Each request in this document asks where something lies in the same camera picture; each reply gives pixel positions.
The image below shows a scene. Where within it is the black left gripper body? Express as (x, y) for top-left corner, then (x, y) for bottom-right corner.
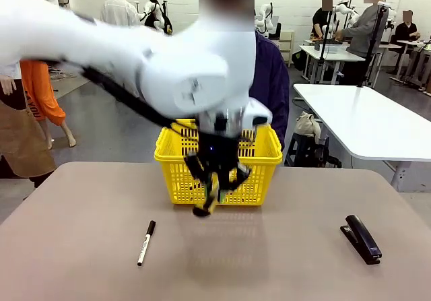
(197, 132), (240, 177)

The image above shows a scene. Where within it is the yellow utility knife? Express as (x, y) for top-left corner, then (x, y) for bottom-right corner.
(191, 174), (222, 218)

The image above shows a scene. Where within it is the yellow plastic shopping basket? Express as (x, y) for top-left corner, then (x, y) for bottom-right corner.
(154, 118), (283, 207)

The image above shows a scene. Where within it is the person in purple jacket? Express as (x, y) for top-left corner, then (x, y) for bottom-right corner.
(198, 0), (290, 152)

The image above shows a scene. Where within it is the standing person in black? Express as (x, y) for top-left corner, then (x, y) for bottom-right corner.
(312, 0), (337, 41)

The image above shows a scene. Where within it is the person in white coat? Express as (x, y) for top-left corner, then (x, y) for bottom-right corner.
(100, 0), (141, 28)

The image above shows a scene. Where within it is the person in brown apron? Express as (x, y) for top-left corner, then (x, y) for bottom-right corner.
(0, 61), (57, 189)

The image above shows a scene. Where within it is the person in grey sweater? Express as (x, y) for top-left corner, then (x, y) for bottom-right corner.
(336, 0), (389, 87)

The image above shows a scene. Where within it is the seated person in black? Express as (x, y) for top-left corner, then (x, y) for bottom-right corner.
(393, 10), (420, 44)

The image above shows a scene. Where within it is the black stool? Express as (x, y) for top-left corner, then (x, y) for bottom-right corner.
(284, 132), (343, 169)

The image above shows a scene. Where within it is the beige cloth bag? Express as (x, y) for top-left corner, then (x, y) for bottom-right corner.
(295, 111), (323, 139)

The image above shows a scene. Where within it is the white marker black cap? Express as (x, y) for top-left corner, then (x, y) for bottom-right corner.
(137, 220), (157, 267)

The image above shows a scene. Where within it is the black backpack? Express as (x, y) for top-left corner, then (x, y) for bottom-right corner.
(291, 49), (309, 72)

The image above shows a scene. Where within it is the white drawer cabinet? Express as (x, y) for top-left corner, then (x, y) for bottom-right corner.
(274, 30), (296, 68)

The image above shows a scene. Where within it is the black stapler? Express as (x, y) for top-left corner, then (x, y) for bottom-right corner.
(339, 214), (383, 266)

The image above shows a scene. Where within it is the large white table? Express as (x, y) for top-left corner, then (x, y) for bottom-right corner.
(292, 83), (431, 193)

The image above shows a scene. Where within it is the white background desk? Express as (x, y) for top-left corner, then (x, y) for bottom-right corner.
(298, 44), (366, 86)

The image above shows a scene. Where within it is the figure in orange pants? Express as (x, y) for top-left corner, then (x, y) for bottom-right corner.
(20, 60), (77, 149)

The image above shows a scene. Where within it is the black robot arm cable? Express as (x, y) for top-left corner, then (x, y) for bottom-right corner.
(43, 57), (189, 139)

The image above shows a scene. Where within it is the black camera pole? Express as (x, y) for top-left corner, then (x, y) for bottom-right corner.
(356, 3), (388, 89)
(319, 11), (334, 81)

